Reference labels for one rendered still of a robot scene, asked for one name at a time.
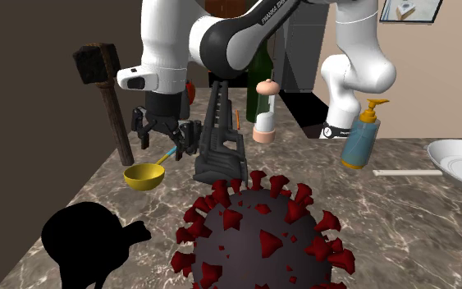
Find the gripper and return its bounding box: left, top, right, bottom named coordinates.
left=130, top=89, right=190, bottom=162

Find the dark wooden mallet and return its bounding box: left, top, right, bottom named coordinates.
left=72, top=41, right=136, bottom=167

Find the red round object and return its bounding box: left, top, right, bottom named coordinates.
left=185, top=79, right=197, bottom=106

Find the black toy rifle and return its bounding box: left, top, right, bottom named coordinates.
left=179, top=80, right=250, bottom=187

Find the dark green glass bottle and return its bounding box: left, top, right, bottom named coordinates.
left=245, top=39, right=275, bottom=123

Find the black round figure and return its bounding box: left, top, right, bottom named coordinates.
left=40, top=201, right=153, bottom=289

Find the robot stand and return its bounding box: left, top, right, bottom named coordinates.
left=278, top=89, right=332, bottom=140

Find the grey ball with red spikes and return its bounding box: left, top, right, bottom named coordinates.
left=170, top=169, right=357, bottom=289

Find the blue soap dispenser yellow pump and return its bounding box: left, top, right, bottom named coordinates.
left=341, top=99, right=391, bottom=170

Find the yellow ladle with blue handle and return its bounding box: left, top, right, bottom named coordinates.
left=122, top=145, right=178, bottom=192

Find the framed wall picture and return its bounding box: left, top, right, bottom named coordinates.
left=378, top=0, right=445, bottom=25

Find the white pan with cream handle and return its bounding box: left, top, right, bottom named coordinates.
left=372, top=138, right=462, bottom=198

